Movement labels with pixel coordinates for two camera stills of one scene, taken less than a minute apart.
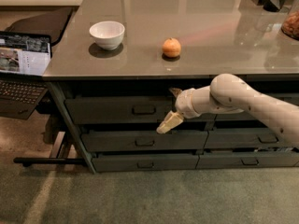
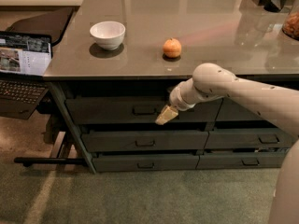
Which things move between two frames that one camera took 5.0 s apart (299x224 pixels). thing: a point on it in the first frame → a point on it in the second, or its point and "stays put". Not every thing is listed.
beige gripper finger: [172, 119] → [167, 114]
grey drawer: [124, 110] stays put
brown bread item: [291, 24] stays put
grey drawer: [170, 141] stays put
